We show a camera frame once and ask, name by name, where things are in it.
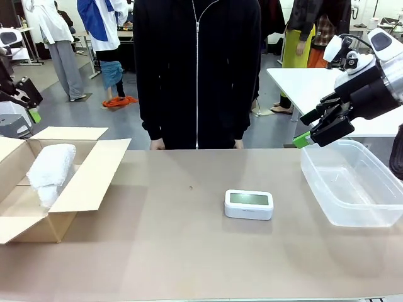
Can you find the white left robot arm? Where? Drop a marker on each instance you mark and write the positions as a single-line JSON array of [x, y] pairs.
[[19, 35]]

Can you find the person in blue white garment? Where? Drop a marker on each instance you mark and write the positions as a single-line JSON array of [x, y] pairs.
[[107, 25]]

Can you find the white unwrapped digital clock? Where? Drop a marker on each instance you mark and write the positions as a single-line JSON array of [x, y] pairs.
[[248, 210]]

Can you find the white table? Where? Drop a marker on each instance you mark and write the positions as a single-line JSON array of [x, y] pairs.
[[302, 85]]

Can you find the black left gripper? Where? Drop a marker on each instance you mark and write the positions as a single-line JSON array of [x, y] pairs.
[[4, 72]]

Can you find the person in white coat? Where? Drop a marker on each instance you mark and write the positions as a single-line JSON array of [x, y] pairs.
[[60, 63]]

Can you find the person in black jacket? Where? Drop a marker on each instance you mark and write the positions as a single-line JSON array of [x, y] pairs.
[[176, 78]]

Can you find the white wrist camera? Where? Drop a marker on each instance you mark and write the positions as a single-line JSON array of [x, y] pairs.
[[333, 47]]

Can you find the person's left hand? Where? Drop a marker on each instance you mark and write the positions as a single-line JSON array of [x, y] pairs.
[[239, 144]]

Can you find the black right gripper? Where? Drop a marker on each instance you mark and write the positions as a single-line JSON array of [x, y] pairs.
[[365, 94]]

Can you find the person in plaid shirt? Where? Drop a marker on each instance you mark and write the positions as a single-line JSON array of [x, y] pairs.
[[324, 28]]

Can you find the person's right forearm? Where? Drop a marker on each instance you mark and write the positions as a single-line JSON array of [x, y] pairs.
[[151, 119]]

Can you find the orange cloth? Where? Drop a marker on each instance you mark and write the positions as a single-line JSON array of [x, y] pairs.
[[116, 103]]

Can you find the brown cardboard box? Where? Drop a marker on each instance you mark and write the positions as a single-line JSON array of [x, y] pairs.
[[82, 188]]

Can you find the person's right hand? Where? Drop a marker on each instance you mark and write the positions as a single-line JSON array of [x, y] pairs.
[[157, 144]]

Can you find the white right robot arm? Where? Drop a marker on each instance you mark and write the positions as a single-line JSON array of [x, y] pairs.
[[397, 50]]

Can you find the person in yellow apron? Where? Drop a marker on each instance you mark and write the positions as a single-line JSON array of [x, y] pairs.
[[294, 47]]

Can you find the person's left forearm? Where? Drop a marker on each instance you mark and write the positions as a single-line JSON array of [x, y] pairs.
[[247, 116]]

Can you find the clear plastic container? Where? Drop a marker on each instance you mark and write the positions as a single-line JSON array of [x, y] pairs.
[[346, 201]]

